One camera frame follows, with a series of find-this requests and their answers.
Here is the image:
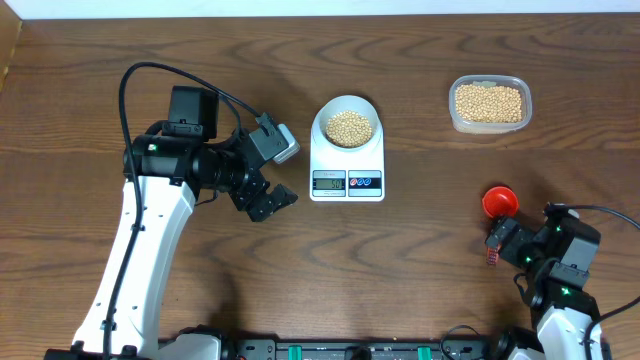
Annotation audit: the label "grey round bowl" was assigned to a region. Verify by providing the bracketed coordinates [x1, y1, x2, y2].
[317, 95, 382, 150]

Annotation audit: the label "red measuring scoop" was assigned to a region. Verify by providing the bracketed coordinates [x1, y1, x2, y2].
[481, 186, 519, 266]

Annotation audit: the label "pile of soybeans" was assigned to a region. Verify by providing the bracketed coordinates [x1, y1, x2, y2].
[454, 84, 523, 123]

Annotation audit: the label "white digital kitchen scale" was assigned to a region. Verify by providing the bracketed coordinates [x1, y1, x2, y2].
[309, 112, 385, 202]

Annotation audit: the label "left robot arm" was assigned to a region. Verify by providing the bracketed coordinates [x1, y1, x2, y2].
[45, 86, 299, 359]

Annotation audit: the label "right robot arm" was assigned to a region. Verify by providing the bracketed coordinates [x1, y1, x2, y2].
[485, 210, 611, 360]

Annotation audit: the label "soybeans in bowl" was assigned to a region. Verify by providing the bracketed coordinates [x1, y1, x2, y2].
[326, 110, 374, 148]

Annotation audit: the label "clear plastic container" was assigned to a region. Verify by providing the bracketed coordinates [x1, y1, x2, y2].
[449, 75, 533, 135]

